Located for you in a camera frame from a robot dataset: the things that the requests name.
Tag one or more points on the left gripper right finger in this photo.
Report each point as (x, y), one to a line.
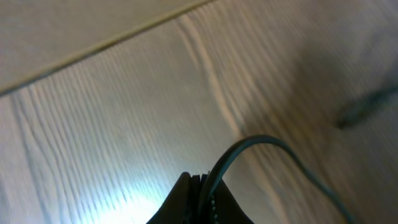
(222, 208)

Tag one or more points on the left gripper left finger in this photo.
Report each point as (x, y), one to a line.
(176, 207)

